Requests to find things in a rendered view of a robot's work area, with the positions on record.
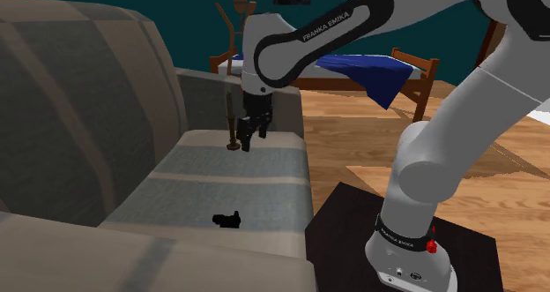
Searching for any grey beige striped sofa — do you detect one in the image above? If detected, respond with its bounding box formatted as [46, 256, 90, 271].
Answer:
[0, 0, 319, 292]

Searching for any brown candlestick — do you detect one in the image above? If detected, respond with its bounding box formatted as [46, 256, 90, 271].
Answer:
[226, 91, 242, 152]

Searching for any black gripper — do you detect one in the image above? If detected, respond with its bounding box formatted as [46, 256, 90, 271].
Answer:
[236, 90, 274, 153]

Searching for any dark robot stand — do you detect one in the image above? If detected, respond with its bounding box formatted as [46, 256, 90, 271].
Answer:
[304, 181, 504, 292]

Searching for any wooden bed with blue blanket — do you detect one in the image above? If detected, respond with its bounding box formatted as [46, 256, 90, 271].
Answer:
[209, 46, 441, 124]

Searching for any wooden stand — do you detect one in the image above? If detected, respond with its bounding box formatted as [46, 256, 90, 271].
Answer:
[214, 0, 259, 76]

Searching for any small black object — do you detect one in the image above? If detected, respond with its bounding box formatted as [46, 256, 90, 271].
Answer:
[212, 210, 242, 230]

